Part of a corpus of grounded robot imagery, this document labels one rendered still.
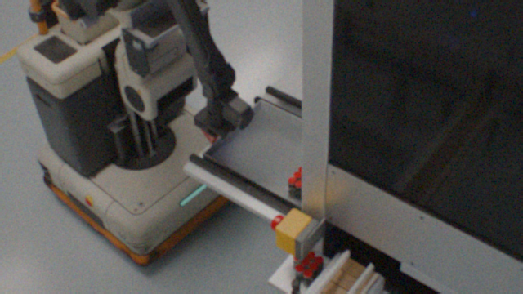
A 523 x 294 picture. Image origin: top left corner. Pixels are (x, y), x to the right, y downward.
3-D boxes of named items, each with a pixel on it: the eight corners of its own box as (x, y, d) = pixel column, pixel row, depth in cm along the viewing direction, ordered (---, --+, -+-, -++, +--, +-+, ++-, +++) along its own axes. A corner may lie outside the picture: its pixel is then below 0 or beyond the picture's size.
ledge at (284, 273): (347, 276, 166) (347, 272, 165) (316, 315, 159) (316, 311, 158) (299, 248, 172) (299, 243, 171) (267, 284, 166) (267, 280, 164)
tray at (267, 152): (361, 157, 190) (362, 148, 188) (307, 219, 176) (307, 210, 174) (261, 108, 205) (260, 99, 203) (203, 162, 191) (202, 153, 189)
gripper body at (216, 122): (222, 141, 183) (224, 123, 177) (192, 121, 186) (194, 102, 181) (238, 127, 187) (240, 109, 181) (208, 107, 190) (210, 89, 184)
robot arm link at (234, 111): (225, 61, 174) (202, 81, 170) (261, 86, 170) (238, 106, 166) (225, 92, 184) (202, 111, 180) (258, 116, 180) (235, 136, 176)
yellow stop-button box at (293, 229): (319, 240, 162) (319, 221, 157) (301, 261, 158) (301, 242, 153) (292, 225, 165) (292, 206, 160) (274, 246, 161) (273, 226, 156)
